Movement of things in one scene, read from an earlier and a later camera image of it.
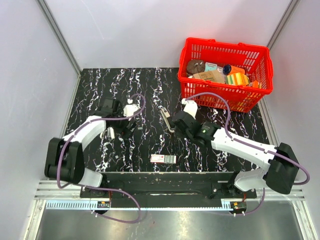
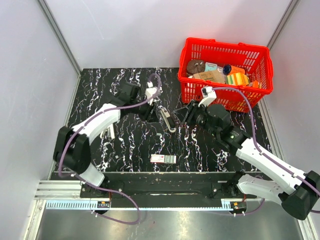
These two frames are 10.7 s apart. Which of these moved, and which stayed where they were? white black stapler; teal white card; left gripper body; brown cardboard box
Moved: left gripper body
Stayed: brown cardboard box; white black stapler; teal white card
